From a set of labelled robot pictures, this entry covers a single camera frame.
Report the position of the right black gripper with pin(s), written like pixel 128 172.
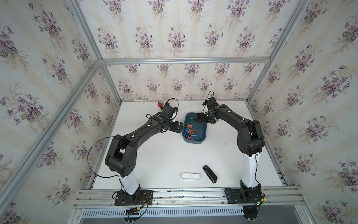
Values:
pixel 201 117

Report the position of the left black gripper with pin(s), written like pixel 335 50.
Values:
pixel 175 129

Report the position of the teal plastic storage box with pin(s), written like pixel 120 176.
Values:
pixel 193 131

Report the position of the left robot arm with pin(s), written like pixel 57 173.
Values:
pixel 121 157

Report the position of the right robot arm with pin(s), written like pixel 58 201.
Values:
pixel 250 140

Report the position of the white eraser case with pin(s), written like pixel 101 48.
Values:
pixel 190 176

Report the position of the black stapler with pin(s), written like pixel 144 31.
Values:
pixel 211 175

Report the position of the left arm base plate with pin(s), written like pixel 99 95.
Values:
pixel 143 197

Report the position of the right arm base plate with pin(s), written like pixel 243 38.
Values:
pixel 244 195

